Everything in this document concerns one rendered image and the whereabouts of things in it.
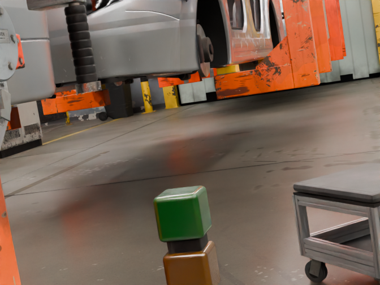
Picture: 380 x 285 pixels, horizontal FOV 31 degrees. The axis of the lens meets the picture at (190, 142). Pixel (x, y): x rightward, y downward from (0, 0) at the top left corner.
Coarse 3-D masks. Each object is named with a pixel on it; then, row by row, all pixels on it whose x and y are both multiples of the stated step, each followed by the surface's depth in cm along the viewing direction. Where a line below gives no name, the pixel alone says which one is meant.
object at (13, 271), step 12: (0, 180) 58; (0, 192) 57; (0, 204) 57; (0, 216) 57; (0, 228) 57; (0, 240) 56; (0, 252) 56; (12, 252) 58; (0, 264) 56; (12, 264) 58; (0, 276) 56; (12, 276) 58
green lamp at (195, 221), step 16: (176, 192) 59; (192, 192) 58; (160, 208) 58; (176, 208) 58; (192, 208) 58; (208, 208) 61; (160, 224) 59; (176, 224) 58; (192, 224) 58; (208, 224) 60; (160, 240) 59; (176, 240) 59
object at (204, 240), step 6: (186, 240) 59; (192, 240) 59; (198, 240) 59; (204, 240) 60; (168, 246) 59; (174, 246) 59; (180, 246) 59; (186, 246) 59; (192, 246) 59; (198, 246) 59; (204, 246) 60; (174, 252) 59; (180, 252) 59
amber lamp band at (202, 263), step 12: (168, 252) 60; (192, 252) 59; (204, 252) 58; (216, 252) 61; (168, 264) 59; (180, 264) 59; (192, 264) 58; (204, 264) 58; (216, 264) 61; (168, 276) 59; (180, 276) 59; (192, 276) 58; (204, 276) 58; (216, 276) 60
